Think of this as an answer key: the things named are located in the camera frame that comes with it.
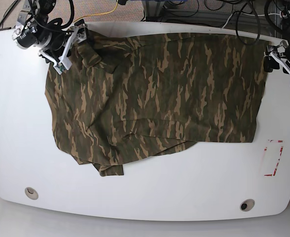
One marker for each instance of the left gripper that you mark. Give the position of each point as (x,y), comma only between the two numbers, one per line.
(276,56)

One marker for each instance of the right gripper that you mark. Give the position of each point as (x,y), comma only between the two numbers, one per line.
(60,46)

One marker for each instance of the camouflage t-shirt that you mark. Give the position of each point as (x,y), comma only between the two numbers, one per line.
(127,99)

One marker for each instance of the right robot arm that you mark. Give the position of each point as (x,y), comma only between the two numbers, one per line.
(33,27)

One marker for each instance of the red tape marking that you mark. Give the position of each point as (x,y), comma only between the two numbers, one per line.
(272,156)

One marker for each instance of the grey metal stand base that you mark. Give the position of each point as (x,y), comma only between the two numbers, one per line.
(155,10)

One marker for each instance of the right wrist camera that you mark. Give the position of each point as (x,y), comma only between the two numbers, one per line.
(62,66)

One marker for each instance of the right table cable grommet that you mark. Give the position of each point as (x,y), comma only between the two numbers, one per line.
(247,205)

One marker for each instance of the table cable grommet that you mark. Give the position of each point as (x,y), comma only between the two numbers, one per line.
(247,205)
(31,193)

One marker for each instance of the left table cable grommet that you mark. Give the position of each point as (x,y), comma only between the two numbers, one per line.
(31,193)

